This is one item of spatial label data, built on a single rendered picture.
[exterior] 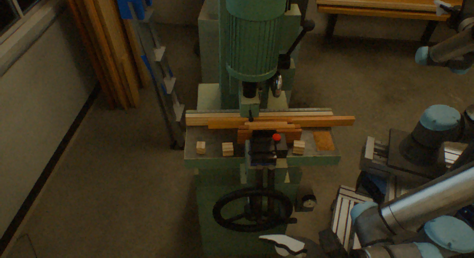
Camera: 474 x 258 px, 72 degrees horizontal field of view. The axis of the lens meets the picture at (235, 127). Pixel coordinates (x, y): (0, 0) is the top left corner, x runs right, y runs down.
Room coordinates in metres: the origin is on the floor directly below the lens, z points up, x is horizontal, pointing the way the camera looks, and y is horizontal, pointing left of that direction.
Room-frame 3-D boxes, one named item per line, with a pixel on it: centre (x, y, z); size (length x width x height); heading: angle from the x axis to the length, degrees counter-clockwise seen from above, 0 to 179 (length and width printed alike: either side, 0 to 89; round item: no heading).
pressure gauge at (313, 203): (0.74, -0.32, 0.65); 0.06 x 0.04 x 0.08; 94
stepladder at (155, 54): (1.67, 0.49, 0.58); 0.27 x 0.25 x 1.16; 87
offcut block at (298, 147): (0.81, -0.24, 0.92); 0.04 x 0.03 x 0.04; 83
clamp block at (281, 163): (0.75, -0.11, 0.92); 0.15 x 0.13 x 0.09; 94
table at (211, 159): (0.83, -0.11, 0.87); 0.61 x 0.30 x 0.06; 94
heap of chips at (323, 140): (0.87, -0.35, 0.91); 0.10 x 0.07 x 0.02; 4
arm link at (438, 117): (0.89, -0.78, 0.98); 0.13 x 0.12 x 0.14; 85
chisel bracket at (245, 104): (0.96, -0.05, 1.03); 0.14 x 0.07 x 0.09; 4
